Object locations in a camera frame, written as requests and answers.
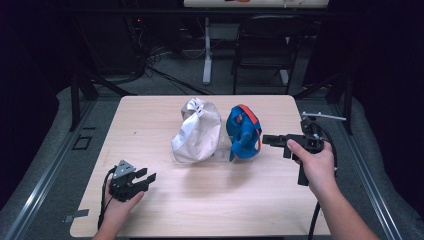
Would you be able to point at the black metal stand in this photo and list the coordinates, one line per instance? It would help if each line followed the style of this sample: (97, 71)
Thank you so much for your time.
(346, 100)
(76, 100)

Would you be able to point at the person's right hand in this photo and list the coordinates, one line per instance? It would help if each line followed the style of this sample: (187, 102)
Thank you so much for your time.
(318, 170)

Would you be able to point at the person's left hand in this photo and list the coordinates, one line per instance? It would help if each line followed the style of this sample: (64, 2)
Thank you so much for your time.
(118, 208)

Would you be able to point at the dark equipment with red light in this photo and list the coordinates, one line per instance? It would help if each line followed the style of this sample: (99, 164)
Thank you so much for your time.
(137, 40)

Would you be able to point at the white desk with legs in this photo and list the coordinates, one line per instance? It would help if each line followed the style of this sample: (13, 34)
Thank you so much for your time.
(207, 60)

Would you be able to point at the white baseball cap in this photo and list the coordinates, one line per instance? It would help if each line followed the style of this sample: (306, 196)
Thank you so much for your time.
(200, 133)

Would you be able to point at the blue baseball cap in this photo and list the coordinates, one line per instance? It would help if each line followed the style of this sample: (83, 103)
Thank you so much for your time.
(243, 133)

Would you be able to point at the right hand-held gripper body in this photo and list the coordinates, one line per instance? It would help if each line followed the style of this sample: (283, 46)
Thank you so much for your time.
(311, 141)

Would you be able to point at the black folding chair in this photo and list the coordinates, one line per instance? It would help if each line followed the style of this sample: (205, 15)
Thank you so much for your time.
(266, 43)

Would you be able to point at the aluminium floor rail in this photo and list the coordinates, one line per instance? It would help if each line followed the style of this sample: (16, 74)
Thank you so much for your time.
(366, 180)
(43, 180)

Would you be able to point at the short black tape strip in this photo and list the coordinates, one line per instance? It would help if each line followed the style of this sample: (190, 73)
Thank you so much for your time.
(89, 128)

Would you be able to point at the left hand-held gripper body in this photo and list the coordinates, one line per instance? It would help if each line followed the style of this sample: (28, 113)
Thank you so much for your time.
(121, 186)

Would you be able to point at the grey tape strip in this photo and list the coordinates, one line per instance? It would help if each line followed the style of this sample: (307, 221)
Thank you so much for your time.
(76, 215)

